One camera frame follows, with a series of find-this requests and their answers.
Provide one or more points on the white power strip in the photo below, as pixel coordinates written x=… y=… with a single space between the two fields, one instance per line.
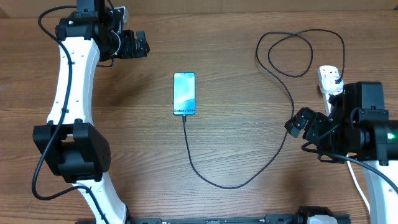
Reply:
x=328 y=75

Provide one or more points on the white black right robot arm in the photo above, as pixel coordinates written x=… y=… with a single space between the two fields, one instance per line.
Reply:
x=357 y=130

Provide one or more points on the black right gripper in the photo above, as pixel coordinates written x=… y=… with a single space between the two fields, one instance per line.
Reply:
x=314 y=122

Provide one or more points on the white charger plug adapter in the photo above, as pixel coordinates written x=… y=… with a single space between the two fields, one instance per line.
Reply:
x=329 y=85

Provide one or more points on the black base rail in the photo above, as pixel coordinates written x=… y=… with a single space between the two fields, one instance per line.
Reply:
x=268 y=219

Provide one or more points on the blue Galaxy smartphone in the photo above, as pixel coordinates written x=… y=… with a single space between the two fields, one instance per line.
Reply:
x=184 y=94

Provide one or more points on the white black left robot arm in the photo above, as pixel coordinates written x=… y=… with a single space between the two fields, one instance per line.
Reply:
x=92 y=36

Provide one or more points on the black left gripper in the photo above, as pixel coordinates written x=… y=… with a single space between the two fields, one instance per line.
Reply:
x=130 y=50

